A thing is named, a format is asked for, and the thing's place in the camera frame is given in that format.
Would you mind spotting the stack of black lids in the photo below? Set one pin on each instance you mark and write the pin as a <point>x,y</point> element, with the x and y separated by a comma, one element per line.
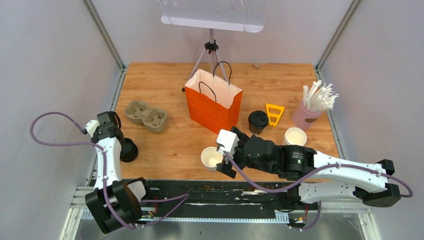
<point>129,151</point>

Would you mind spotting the orange paper bag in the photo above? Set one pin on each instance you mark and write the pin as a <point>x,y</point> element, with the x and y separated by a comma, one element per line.
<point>213,102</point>

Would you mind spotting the white paper cup stack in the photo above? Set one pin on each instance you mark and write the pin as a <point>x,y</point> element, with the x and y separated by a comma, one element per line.
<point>295,136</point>

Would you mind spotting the black cup lid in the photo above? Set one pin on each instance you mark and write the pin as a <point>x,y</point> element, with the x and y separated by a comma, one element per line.
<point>258,118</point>

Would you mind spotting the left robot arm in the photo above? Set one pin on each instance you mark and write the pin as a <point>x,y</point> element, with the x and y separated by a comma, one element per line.
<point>114,203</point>

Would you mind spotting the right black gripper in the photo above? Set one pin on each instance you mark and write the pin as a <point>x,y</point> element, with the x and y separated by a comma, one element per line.
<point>226,168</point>

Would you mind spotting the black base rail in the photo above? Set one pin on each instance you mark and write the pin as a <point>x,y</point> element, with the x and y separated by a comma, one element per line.
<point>215,200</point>

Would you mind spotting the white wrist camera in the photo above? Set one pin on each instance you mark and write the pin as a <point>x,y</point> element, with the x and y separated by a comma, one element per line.
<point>226,142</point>
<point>90,127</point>

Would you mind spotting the yellow plastic triangle tool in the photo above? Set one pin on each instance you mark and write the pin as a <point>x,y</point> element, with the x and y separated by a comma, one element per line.
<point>274,113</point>

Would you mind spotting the tripod stand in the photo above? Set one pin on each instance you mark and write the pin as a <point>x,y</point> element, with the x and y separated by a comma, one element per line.
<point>211,48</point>

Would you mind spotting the pink straw holder cup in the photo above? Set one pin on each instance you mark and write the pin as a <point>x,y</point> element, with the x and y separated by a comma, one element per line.
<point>303,117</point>

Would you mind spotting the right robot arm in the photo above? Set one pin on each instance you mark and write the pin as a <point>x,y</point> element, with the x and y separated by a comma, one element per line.
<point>313,175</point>

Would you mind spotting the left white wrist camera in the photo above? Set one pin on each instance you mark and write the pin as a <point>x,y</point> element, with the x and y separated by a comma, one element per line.
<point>90,127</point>

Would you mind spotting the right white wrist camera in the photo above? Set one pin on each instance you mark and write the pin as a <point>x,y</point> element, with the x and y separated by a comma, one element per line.
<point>226,142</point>

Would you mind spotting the white wrapped straws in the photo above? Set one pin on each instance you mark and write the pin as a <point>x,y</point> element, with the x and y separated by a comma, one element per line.
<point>319,97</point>

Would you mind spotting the cardboard cup carrier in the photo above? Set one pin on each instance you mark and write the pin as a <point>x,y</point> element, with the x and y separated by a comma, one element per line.
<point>153,119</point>

